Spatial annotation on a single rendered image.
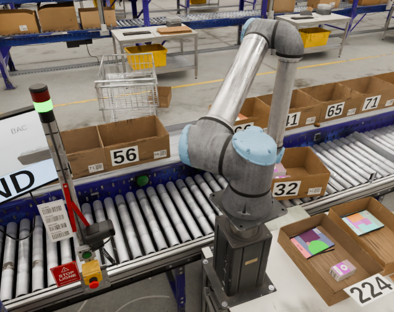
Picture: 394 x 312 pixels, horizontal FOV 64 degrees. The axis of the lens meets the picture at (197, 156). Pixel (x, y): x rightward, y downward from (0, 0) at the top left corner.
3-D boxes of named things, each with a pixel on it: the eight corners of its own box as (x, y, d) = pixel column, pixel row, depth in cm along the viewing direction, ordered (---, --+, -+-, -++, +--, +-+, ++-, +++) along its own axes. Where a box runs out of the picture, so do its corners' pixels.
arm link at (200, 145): (215, 163, 102) (283, 10, 129) (168, 150, 108) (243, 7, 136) (222, 182, 115) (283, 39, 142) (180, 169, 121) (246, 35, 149)
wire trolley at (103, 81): (114, 127, 411) (101, 46, 353) (157, 124, 419) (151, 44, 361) (109, 177, 324) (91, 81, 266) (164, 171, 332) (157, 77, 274)
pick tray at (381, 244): (378, 278, 143) (386, 265, 137) (324, 220, 173) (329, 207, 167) (425, 262, 150) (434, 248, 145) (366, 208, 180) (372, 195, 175)
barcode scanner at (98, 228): (120, 243, 128) (113, 226, 122) (91, 255, 125) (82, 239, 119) (117, 232, 133) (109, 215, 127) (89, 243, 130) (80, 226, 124)
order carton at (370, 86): (357, 114, 250) (363, 95, 240) (331, 100, 272) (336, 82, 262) (393, 106, 262) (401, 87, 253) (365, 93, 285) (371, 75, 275)
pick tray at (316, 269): (328, 307, 131) (334, 293, 126) (275, 241, 161) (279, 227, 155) (378, 283, 140) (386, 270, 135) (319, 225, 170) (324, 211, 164)
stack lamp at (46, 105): (35, 113, 94) (29, 94, 90) (35, 106, 97) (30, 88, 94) (53, 110, 95) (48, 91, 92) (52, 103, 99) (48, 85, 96)
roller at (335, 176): (348, 194, 197) (350, 189, 195) (296, 152, 237) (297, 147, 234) (354, 192, 199) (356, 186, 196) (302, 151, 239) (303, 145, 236)
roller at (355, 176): (363, 189, 202) (366, 183, 199) (310, 148, 241) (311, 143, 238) (369, 187, 203) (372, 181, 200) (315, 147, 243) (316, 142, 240)
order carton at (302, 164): (262, 202, 184) (266, 179, 175) (248, 172, 208) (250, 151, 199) (324, 195, 189) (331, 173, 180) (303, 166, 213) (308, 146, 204)
